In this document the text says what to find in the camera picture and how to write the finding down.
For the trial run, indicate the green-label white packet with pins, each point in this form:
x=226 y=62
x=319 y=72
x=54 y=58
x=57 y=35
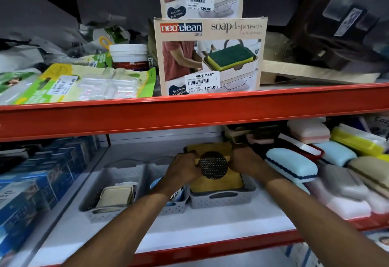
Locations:
x=15 y=90

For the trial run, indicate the pile of white plastic packets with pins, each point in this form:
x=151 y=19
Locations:
x=18 y=57

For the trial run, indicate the green card blister pack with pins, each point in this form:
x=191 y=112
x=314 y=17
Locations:
x=91 y=84

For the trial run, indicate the pile of pastel cases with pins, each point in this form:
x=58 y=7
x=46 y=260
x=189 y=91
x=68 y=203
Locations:
x=291 y=165

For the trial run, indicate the grey box with blue stripes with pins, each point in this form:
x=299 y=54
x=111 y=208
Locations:
x=301 y=256

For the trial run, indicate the person's left hand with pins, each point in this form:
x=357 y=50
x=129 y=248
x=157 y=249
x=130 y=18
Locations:
x=180 y=174

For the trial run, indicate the large grey basket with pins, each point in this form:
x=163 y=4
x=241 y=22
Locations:
x=222 y=200

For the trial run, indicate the beige flat board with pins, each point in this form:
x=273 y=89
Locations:
x=304 y=72

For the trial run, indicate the small grey basket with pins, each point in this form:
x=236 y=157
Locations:
x=174 y=210
x=115 y=172

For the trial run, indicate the person's right forearm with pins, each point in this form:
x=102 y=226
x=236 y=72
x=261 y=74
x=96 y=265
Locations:
x=319 y=224

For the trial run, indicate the red white metal shelf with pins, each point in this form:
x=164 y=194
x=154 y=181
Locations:
x=182 y=114

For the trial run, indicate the small green card packet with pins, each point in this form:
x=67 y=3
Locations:
x=97 y=60

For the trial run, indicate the stack of blue boxes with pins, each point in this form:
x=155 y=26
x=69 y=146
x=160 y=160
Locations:
x=36 y=184

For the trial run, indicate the person's right hand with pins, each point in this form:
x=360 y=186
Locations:
x=247 y=165

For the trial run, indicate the white tub with red label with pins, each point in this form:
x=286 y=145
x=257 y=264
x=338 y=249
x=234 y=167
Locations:
x=129 y=54

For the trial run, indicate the brown plastic-wrapped bag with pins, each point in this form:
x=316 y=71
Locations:
x=328 y=32

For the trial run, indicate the blue round patterned item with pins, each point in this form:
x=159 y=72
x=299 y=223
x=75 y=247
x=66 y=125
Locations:
x=177 y=197

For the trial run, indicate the person's left forearm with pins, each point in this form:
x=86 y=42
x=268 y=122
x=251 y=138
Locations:
x=121 y=236

